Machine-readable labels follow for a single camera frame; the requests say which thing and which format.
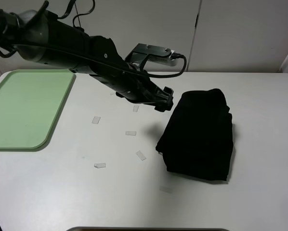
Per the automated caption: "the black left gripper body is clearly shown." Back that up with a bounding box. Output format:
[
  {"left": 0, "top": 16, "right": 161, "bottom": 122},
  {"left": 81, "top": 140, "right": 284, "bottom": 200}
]
[{"left": 144, "top": 84, "right": 174, "bottom": 112}]

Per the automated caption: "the black short sleeve t-shirt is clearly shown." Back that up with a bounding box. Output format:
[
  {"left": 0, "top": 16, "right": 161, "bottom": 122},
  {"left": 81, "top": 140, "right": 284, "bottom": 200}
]
[{"left": 156, "top": 89, "right": 234, "bottom": 181}]

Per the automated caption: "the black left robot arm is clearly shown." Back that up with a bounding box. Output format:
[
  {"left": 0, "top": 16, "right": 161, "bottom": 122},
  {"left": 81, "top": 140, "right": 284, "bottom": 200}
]
[{"left": 0, "top": 7, "right": 173, "bottom": 112}]

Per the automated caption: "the light green plastic tray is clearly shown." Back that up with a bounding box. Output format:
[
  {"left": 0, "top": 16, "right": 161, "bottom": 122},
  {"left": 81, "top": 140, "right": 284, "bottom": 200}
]
[{"left": 0, "top": 70, "right": 76, "bottom": 150}]

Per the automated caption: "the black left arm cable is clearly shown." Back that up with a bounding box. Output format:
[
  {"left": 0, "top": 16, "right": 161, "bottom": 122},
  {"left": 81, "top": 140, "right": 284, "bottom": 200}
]
[{"left": 0, "top": 0, "right": 187, "bottom": 79}]

